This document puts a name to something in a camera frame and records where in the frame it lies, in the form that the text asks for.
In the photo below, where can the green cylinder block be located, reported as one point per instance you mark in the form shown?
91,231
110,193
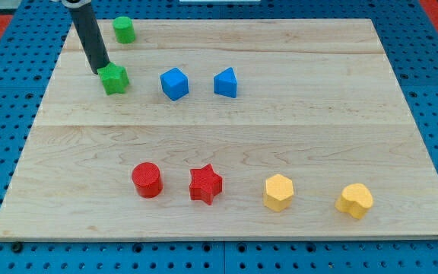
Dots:
124,29

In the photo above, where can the wooden board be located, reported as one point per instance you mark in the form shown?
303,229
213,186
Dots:
317,102

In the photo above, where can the red star block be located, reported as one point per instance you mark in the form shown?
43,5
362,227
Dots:
205,184

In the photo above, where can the blue triangle block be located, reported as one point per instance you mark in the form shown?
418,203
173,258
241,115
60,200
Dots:
225,83

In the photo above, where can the blue cube block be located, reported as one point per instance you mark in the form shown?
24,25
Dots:
174,84

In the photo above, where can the yellow hexagon block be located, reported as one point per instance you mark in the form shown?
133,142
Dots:
278,192

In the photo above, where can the red cylinder block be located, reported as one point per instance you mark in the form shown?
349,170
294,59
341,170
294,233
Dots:
147,180

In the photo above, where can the green star block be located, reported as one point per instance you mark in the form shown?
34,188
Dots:
114,78

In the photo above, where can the yellow heart block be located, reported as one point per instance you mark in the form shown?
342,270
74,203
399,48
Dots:
356,200

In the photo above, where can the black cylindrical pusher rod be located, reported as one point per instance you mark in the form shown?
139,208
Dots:
87,27

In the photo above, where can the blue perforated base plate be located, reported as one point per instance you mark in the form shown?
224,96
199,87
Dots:
30,47

